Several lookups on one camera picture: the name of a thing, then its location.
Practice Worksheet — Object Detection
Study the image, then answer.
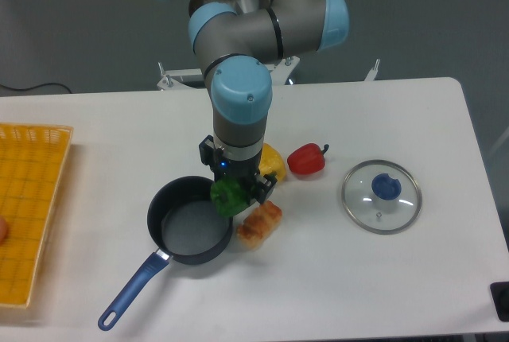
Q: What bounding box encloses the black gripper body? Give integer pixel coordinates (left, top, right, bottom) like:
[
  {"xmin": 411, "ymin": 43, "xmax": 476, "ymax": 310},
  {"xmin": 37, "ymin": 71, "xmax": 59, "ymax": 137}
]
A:
[{"xmin": 199, "ymin": 135, "xmax": 263, "ymax": 184}]

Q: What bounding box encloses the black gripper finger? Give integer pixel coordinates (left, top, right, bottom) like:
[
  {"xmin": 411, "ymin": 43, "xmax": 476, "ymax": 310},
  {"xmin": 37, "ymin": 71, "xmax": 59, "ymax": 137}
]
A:
[{"xmin": 248, "ymin": 173, "xmax": 278, "ymax": 204}]

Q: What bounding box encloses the green bell pepper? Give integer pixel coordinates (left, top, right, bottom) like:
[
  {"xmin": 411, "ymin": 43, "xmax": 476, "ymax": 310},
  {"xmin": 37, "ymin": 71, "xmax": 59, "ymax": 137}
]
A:
[{"xmin": 210, "ymin": 176, "xmax": 253, "ymax": 218}]

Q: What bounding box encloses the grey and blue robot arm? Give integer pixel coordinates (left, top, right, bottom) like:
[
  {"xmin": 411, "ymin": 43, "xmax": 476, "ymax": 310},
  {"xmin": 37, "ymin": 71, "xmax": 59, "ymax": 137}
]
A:
[{"xmin": 188, "ymin": 0, "xmax": 350, "ymax": 203}]

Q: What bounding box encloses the yellow bell pepper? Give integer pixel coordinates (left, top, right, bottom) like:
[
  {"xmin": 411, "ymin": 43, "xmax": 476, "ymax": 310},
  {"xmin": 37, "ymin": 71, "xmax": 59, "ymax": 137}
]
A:
[{"xmin": 258, "ymin": 143, "xmax": 286, "ymax": 182}]

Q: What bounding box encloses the grilled bread piece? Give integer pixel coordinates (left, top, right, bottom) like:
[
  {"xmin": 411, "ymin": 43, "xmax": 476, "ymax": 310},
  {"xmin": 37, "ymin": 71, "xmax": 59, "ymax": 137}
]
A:
[{"xmin": 236, "ymin": 200, "xmax": 282, "ymax": 250}]

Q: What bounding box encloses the red bell pepper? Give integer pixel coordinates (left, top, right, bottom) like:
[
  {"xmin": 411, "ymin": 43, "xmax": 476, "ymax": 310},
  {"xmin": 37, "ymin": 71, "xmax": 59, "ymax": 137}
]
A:
[{"xmin": 287, "ymin": 143, "xmax": 329, "ymax": 175}]

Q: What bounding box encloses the glass lid with blue knob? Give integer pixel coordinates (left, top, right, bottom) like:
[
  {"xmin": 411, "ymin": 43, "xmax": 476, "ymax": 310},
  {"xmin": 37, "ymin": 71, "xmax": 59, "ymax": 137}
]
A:
[{"xmin": 340, "ymin": 159, "xmax": 422, "ymax": 235}]

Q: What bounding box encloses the yellow woven basket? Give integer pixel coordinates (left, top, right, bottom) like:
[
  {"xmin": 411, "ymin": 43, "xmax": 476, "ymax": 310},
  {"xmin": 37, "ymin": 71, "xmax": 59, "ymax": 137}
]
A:
[{"xmin": 1, "ymin": 122, "xmax": 73, "ymax": 309}]

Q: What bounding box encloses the orange object in basket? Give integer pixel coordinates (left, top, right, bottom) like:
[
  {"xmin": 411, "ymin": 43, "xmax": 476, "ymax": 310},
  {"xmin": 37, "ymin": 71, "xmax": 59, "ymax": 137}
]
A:
[{"xmin": 0, "ymin": 216, "xmax": 9, "ymax": 243}]

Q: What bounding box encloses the black object at table edge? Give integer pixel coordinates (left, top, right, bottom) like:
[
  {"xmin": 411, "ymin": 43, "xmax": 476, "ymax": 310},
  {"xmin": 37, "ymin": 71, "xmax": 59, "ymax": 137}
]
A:
[{"xmin": 490, "ymin": 282, "xmax": 509, "ymax": 322}]

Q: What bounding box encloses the dark pot with blue handle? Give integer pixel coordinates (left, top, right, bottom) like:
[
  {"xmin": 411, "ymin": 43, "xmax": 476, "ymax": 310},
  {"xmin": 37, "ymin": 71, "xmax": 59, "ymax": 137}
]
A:
[{"xmin": 98, "ymin": 176, "xmax": 233, "ymax": 331}]

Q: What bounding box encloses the black cable on floor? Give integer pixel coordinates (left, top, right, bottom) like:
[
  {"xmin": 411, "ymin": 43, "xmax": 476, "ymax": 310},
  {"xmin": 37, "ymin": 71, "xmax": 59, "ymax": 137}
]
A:
[{"xmin": 0, "ymin": 82, "xmax": 72, "ymax": 95}]

